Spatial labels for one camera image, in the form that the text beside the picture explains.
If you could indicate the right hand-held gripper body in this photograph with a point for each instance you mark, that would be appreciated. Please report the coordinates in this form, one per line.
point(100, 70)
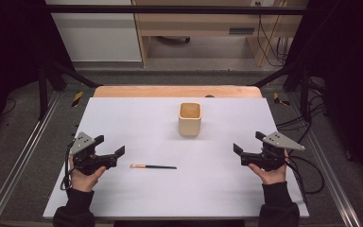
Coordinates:
point(279, 141)

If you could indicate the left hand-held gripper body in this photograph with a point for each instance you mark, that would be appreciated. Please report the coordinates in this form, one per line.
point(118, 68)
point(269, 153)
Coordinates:
point(81, 143)

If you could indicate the beige square cup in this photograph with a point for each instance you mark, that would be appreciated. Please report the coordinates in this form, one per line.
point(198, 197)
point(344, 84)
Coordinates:
point(189, 124)

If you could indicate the person's right hand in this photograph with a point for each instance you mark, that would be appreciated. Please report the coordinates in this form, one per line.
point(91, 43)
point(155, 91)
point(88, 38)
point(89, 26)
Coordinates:
point(272, 176)

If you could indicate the person's left hand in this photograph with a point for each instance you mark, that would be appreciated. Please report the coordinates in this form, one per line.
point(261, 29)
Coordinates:
point(83, 182)

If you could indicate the yellow black tape strip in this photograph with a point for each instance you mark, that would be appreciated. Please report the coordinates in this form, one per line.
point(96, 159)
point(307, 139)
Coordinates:
point(277, 98)
point(77, 98)

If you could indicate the light wooden table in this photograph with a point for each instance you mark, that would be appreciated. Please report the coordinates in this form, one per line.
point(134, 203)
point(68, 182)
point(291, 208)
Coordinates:
point(170, 91)

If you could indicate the white cabinet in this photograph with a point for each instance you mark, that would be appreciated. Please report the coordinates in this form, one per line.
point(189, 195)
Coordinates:
point(100, 34)

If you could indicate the black curtain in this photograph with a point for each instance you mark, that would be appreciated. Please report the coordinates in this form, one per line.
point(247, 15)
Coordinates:
point(9, 47)
point(349, 63)

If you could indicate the wooden desk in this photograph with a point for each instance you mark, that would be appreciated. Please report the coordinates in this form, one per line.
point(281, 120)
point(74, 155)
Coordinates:
point(195, 22)

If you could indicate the black frame strut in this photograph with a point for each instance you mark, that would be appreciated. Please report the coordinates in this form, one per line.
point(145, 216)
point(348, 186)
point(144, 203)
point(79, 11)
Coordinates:
point(277, 77)
point(75, 75)

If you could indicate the aluminium floor rail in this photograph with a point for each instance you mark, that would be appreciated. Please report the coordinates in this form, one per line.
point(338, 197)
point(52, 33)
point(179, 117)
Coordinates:
point(331, 176)
point(19, 160)

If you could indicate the black horizontal frame bar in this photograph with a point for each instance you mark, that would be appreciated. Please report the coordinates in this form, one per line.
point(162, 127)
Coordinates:
point(170, 9)

